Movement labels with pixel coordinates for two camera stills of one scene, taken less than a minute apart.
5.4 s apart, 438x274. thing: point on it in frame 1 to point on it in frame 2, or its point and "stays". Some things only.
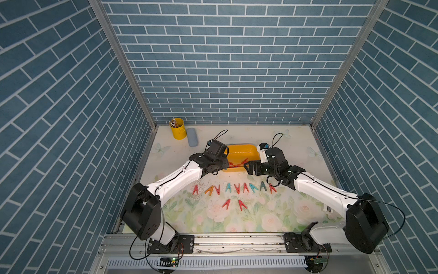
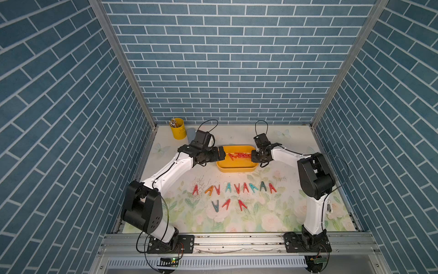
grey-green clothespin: (262, 185) stays
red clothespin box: (227, 202) stays
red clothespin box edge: (243, 162) to (236, 155)
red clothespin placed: (218, 190) stays
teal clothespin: (228, 187) stays
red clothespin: (236, 165) to (244, 155)
